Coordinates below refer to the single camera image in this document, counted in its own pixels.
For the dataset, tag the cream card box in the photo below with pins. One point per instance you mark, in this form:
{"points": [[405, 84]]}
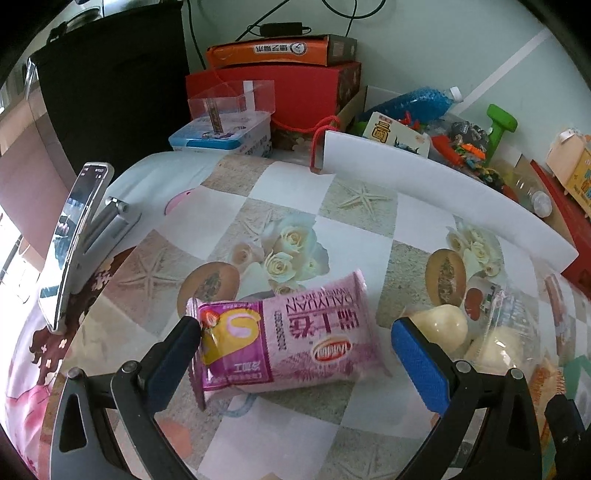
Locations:
{"points": [[392, 131]]}

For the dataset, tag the pink snack packet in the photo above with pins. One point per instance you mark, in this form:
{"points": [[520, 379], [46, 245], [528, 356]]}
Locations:
{"points": [[300, 337]]}

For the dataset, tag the silver phone stand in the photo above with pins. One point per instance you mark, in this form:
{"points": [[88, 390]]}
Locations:
{"points": [[106, 226]]}

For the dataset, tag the pile of colourful toys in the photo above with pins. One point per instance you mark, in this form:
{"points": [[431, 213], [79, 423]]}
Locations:
{"points": [[461, 143]]}

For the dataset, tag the red gift box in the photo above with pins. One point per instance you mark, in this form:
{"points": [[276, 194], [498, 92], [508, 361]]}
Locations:
{"points": [[314, 92]]}

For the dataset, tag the black power adapter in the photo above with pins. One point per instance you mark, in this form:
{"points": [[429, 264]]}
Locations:
{"points": [[281, 27]]}

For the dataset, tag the blue bead bottle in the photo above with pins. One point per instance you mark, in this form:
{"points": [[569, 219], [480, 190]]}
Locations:
{"points": [[415, 104]]}

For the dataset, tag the orange carton box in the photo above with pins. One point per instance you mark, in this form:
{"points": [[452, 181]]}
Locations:
{"points": [[277, 50]]}

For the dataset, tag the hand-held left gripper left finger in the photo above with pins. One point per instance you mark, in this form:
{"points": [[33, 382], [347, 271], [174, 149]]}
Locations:
{"points": [[178, 369]]}

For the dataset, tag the smartphone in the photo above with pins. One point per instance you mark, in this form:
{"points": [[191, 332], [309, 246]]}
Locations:
{"points": [[69, 240]]}

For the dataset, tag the clear plastic bottle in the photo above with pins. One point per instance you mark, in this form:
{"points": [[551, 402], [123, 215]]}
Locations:
{"points": [[538, 201]]}

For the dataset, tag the clear plastic container blue lid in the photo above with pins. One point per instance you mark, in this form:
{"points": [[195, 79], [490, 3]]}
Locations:
{"points": [[217, 138]]}

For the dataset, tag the clear packet of round cakes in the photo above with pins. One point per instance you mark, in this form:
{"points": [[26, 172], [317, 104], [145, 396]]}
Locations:
{"points": [[503, 314]]}

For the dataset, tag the green dumbbell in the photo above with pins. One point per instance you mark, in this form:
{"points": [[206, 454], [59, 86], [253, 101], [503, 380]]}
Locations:
{"points": [[501, 122]]}

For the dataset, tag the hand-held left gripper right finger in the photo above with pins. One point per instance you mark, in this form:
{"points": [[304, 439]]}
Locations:
{"points": [[422, 364]]}

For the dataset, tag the floral printed tablecloth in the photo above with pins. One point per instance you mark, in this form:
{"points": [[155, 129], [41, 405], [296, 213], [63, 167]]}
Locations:
{"points": [[286, 203]]}

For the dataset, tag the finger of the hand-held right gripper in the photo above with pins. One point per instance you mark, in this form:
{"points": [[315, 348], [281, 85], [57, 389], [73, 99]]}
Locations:
{"points": [[565, 434]]}

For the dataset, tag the clear plastic box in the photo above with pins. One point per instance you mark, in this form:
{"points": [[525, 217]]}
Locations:
{"points": [[240, 99]]}

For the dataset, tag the red box with slot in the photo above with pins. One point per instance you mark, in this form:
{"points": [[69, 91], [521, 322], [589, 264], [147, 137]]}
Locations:
{"points": [[572, 230]]}

